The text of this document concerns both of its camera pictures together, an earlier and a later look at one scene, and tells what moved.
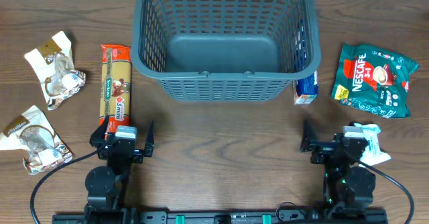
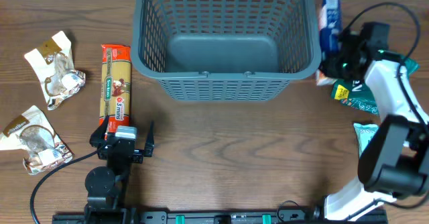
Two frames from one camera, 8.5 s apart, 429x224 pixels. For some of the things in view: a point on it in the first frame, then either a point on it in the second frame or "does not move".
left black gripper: [98, 140] does not move
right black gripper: [323, 150] -> [330, 67]
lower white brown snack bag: [33, 134] does not move
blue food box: [305, 89] -> [330, 20]
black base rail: [221, 217] does not move
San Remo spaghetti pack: [114, 97] does not move
